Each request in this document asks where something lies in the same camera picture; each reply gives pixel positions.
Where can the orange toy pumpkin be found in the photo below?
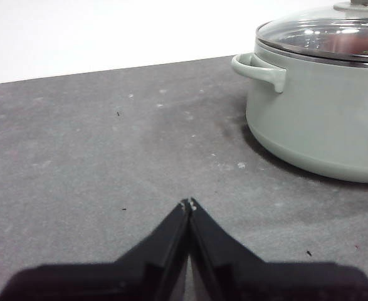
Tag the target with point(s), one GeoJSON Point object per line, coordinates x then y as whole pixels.
{"type": "Point", "coordinates": [350, 44]}

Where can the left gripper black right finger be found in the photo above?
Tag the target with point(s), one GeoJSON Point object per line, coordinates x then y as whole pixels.
{"type": "Point", "coordinates": [249, 279]}

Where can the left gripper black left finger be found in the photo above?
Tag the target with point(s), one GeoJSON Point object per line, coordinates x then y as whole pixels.
{"type": "Point", "coordinates": [124, 279]}

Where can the glass lid with green knob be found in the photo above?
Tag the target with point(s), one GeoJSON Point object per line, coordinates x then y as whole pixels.
{"type": "Point", "coordinates": [296, 34]}

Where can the green electric cooking pot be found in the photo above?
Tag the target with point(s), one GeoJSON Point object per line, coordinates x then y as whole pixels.
{"type": "Point", "coordinates": [312, 125]}

